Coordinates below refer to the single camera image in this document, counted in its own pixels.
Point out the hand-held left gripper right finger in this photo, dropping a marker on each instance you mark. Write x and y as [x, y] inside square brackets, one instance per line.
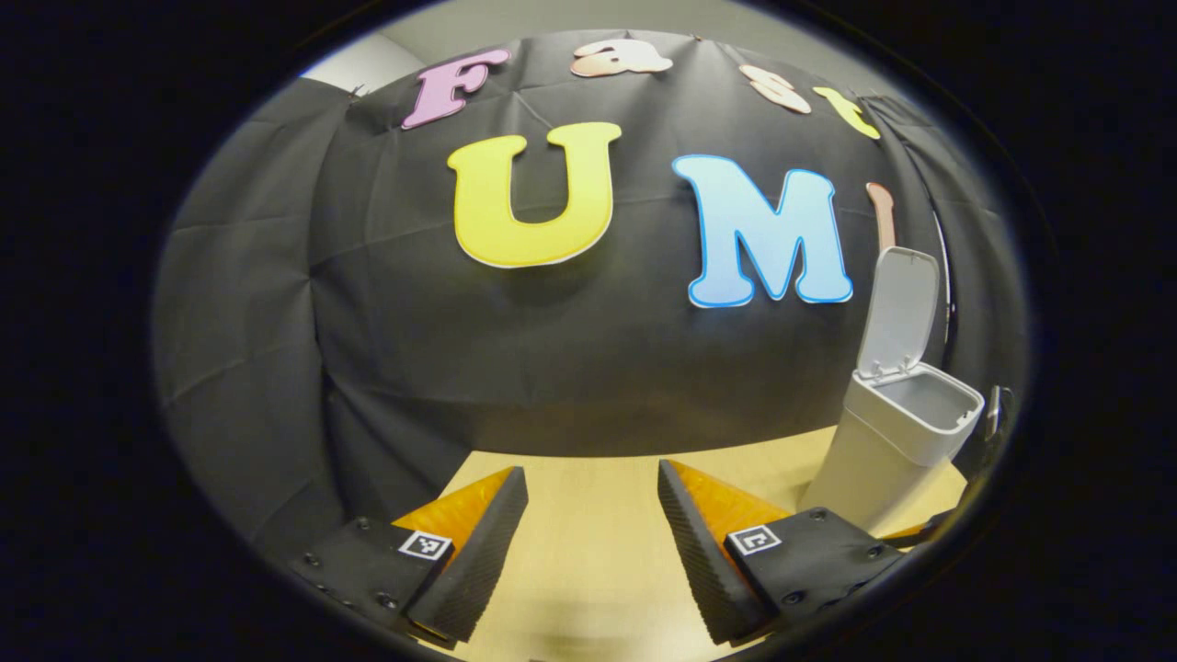
[703, 561]

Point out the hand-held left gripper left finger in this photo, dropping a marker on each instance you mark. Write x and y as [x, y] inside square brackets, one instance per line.
[478, 561]

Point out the white desktop garbage bin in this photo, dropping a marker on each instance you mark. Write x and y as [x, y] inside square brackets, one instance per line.
[874, 460]

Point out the wooden desktop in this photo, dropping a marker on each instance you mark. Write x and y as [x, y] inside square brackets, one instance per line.
[588, 552]

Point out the black backdrop cloth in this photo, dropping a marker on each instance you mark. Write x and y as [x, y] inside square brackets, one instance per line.
[414, 368]

